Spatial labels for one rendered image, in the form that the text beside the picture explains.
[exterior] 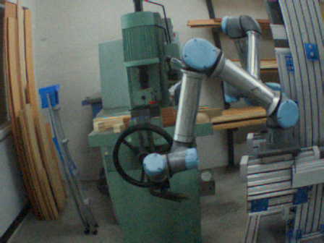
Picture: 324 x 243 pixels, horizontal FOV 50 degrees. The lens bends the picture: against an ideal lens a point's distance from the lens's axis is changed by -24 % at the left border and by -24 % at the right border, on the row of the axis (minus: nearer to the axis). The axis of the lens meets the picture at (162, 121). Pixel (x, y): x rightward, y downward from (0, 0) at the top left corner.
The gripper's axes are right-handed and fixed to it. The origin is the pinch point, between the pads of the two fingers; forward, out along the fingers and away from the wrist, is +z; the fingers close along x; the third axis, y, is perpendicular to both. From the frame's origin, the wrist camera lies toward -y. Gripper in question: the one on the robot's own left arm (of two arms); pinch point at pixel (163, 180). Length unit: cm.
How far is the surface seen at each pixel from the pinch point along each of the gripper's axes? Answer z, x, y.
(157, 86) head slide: 24, -1, -56
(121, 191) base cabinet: 26.3, -23.3, -2.2
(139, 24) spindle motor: -8, -5, -77
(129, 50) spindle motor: 0, -11, -66
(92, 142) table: 13.1, -33.7, -24.8
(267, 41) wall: 206, 117, -194
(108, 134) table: 11.4, -25.1, -27.9
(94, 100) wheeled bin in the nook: 162, -69, -118
